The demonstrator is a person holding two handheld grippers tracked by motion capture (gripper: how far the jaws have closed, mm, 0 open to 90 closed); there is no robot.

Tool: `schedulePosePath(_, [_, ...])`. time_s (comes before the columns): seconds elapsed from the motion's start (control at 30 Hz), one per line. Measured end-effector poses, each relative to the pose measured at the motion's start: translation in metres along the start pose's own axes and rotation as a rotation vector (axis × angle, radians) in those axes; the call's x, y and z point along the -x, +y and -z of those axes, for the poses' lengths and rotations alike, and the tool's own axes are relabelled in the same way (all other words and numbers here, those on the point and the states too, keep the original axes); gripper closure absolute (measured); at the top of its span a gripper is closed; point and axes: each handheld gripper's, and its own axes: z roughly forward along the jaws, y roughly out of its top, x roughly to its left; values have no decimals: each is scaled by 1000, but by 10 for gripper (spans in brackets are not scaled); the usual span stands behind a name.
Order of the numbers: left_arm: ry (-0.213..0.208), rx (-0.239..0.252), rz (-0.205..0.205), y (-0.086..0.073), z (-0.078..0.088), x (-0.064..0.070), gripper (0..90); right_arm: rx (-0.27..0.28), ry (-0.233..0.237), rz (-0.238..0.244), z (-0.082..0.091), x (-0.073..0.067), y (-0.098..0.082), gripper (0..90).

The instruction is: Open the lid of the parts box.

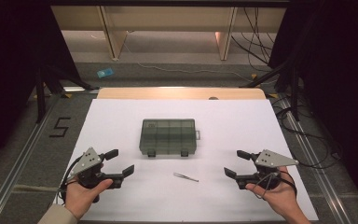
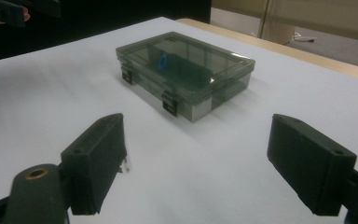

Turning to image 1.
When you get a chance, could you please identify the blue card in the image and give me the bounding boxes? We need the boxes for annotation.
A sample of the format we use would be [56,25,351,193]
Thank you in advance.
[96,67,116,79]

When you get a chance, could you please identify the white table sheet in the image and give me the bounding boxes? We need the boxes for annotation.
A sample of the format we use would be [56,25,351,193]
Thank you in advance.
[48,98,320,223]

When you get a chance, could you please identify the black curtain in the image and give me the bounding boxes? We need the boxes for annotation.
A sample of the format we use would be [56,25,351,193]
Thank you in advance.
[268,0,358,217]
[0,0,83,175]

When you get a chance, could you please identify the black overhead frame bar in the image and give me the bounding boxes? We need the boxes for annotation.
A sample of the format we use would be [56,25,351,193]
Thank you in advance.
[48,0,291,7]

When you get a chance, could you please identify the smoky clear plastic compartment box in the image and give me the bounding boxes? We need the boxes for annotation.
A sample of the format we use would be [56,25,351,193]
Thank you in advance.
[139,118,201,158]

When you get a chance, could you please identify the beige wooden desk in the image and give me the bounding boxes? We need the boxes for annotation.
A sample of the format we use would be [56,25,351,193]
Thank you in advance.
[50,6,287,62]

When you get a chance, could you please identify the metal tweezers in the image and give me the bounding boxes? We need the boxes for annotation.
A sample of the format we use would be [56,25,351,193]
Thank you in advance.
[172,172,200,183]

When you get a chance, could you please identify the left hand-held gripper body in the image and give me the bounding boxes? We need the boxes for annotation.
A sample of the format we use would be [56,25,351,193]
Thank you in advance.
[69,147,124,190]

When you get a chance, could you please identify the metal floor rail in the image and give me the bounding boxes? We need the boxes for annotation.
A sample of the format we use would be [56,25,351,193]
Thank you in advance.
[279,96,355,224]
[0,92,62,224]

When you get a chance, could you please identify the person's left hand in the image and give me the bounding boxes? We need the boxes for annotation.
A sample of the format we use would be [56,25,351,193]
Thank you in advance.
[64,177,114,220]

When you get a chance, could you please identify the black metal stand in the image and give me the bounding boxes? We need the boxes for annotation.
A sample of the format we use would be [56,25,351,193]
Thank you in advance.
[239,59,302,122]
[34,63,101,124]

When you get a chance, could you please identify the black floor cables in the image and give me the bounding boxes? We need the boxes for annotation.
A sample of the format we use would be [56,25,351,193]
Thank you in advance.
[272,95,344,170]

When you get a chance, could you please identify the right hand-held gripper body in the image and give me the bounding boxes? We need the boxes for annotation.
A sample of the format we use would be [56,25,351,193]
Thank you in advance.
[235,149,300,190]

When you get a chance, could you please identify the person's right hand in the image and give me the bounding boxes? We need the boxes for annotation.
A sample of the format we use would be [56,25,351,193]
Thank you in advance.
[245,166,298,217]

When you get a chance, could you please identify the hanging black cables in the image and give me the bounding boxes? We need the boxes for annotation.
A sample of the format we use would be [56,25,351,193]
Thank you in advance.
[230,7,278,67]

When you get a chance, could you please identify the white floor cable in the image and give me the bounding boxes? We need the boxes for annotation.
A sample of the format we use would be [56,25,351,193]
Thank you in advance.
[122,42,255,84]

